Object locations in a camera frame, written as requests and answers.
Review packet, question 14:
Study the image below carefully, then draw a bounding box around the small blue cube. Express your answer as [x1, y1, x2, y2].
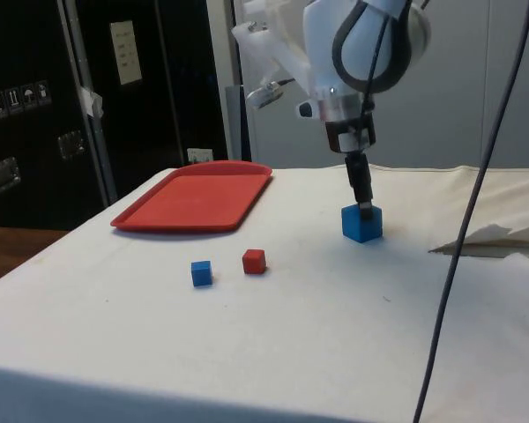
[190, 259, 214, 288]

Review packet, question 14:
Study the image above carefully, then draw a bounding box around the red tray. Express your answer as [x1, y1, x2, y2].
[110, 160, 275, 235]

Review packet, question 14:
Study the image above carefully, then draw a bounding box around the large blue cube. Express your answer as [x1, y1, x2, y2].
[339, 203, 384, 245]

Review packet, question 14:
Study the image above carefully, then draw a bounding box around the small red cube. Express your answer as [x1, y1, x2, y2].
[242, 248, 267, 276]

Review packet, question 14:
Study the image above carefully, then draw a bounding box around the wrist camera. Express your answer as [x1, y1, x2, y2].
[231, 19, 312, 111]

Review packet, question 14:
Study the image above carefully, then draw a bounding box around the black cabinet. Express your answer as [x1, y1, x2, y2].
[0, 0, 228, 231]

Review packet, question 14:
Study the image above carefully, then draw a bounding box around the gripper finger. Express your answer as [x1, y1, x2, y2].
[344, 151, 376, 222]

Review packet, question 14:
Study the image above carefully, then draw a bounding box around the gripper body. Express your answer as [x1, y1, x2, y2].
[324, 115, 377, 156]

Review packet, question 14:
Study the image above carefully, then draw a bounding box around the black cable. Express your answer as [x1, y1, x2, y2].
[358, 8, 398, 151]
[412, 0, 529, 423]

